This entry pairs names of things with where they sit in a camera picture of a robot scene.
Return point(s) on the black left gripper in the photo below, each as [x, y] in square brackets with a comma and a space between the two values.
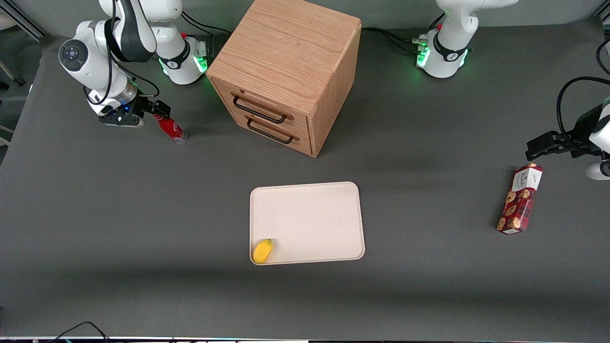
[577, 129]

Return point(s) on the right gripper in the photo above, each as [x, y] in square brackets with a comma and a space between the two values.
[141, 105]

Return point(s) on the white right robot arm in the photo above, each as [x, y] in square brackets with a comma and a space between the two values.
[95, 38]

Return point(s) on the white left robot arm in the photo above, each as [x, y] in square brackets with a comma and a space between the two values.
[448, 52]

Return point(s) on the beige plastic tray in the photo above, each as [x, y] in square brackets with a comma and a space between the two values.
[310, 219]

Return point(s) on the red cookie box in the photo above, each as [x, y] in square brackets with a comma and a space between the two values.
[519, 200]

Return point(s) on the wooden drawer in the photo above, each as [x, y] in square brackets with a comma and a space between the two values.
[305, 140]
[281, 102]

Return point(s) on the wooden drawer cabinet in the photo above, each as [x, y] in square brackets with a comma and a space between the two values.
[286, 52]

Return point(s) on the yellow toy mango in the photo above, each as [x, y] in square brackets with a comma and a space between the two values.
[262, 251]

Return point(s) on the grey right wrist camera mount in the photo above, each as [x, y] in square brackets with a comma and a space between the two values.
[121, 120]

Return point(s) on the aluminium frame bar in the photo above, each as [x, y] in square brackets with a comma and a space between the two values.
[24, 21]

